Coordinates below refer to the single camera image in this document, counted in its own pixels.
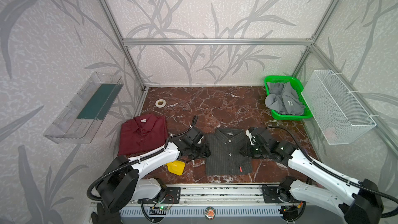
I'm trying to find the white tape roll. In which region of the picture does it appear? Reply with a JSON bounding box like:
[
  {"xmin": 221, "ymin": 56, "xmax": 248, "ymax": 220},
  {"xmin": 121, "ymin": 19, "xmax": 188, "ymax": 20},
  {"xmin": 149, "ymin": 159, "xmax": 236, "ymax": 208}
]
[{"xmin": 155, "ymin": 99, "xmax": 166, "ymax": 108}]

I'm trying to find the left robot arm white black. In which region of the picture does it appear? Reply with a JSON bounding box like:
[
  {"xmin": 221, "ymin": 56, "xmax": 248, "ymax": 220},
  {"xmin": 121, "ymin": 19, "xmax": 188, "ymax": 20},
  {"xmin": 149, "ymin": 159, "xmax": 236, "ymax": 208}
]
[{"xmin": 87, "ymin": 116, "xmax": 210, "ymax": 213}]

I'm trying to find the green plastic basket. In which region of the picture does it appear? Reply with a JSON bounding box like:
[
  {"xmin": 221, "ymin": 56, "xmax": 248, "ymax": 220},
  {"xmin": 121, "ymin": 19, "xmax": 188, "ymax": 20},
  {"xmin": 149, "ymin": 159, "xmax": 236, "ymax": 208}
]
[{"xmin": 264, "ymin": 76, "xmax": 313, "ymax": 121}]

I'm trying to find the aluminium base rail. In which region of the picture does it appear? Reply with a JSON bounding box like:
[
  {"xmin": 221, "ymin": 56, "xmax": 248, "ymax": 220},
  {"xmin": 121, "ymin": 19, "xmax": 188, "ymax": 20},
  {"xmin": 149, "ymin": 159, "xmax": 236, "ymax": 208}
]
[{"xmin": 90, "ymin": 183, "xmax": 352, "ymax": 218}]

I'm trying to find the black glove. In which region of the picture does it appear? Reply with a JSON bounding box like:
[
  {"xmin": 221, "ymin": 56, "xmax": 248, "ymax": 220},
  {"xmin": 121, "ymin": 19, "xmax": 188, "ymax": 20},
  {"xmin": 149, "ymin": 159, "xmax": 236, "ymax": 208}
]
[{"xmin": 90, "ymin": 203, "xmax": 123, "ymax": 224}]

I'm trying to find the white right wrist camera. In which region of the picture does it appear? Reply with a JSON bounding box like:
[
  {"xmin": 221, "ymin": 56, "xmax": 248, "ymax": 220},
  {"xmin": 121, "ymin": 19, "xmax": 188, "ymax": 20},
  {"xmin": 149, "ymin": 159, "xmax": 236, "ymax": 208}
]
[{"xmin": 245, "ymin": 129, "xmax": 254, "ymax": 145}]

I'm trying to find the maroon folded shirt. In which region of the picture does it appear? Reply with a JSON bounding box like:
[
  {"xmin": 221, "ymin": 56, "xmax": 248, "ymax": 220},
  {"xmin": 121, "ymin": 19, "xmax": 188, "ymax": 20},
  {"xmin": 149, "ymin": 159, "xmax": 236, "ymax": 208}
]
[{"xmin": 118, "ymin": 114, "xmax": 169, "ymax": 156}]

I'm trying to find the yellow toy shovel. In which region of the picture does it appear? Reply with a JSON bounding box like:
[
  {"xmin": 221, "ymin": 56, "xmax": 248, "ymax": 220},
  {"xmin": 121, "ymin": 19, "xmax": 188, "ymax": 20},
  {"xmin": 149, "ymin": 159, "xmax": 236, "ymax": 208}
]
[{"xmin": 166, "ymin": 160, "xmax": 186, "ymax": 176}]

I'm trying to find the small green circuit board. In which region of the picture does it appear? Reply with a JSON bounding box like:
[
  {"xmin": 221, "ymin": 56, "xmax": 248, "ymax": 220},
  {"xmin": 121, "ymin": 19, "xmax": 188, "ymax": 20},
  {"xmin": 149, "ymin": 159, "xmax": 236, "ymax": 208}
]
[{"xmin": 151, "ymin": 205, "xmax": 170, "ymax": 211}]

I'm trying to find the light grey shirt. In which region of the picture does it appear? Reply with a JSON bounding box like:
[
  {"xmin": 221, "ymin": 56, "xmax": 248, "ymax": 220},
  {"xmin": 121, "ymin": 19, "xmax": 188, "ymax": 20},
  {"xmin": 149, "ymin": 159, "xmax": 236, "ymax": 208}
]
[{"xmin": 265, "ymin": 82, "xmax": 305, "ymax": 116}]

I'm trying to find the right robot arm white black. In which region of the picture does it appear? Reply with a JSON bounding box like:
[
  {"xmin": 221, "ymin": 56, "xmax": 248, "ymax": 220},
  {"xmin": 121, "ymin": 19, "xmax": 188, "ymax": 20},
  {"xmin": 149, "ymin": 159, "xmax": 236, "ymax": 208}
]
[{"xmin": 239, "ymin": 127, "xmax": 398, "ymax": 224}]

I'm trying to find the clear plastic wall tray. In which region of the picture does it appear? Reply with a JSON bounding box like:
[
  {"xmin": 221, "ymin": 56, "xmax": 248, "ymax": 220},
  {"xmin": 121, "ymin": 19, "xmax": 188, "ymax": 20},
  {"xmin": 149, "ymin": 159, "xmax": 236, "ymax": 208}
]
[{"xmin": 44, "ymin": 72, "xmax": 124, "ymax": 144}]

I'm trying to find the round red sticker badge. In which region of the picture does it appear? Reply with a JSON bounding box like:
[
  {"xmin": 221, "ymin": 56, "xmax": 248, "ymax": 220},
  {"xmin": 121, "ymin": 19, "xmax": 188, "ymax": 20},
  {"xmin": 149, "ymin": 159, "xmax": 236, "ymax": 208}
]
[{"xmin": 204, "ymin": 206, "xmax": 216, "ymax": 220}]

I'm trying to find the dark grey striped shirt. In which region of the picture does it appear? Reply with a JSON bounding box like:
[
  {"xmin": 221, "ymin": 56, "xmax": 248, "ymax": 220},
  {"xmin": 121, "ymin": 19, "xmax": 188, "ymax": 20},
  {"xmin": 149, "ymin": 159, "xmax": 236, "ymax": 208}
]
[{"xmin": 205, "ymin": 128, "xmax": 253, "ymax": 176}]

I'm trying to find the white wire mesh basket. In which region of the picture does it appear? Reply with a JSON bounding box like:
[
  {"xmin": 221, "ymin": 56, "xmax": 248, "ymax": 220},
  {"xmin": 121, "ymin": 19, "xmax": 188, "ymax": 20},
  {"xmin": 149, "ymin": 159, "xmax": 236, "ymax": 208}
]
[{"xmin": 302, "ymin": 69, "xmax": 377, "ymax": 145}]

